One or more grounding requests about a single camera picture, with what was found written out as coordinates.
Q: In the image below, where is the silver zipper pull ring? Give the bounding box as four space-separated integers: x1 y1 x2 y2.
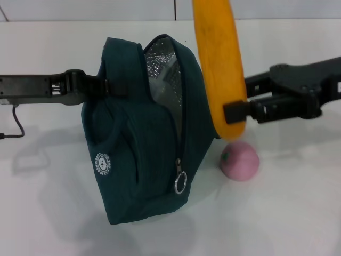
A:
174 171 188 194

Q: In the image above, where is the pink toy peach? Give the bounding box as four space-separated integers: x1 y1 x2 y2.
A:
220 141 260 182

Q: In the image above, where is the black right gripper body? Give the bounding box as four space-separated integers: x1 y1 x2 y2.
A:
269 55 341 107

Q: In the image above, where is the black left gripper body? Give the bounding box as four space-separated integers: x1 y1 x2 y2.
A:
0 68 89 107

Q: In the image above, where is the left arm grey cable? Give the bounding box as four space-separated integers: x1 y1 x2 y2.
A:
0 105 26 141

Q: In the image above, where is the dark teal lunch bag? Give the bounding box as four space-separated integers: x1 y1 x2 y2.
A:
82 34 222 225

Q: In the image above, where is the yellow banana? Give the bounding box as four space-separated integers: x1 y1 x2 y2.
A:
192 0 247 141

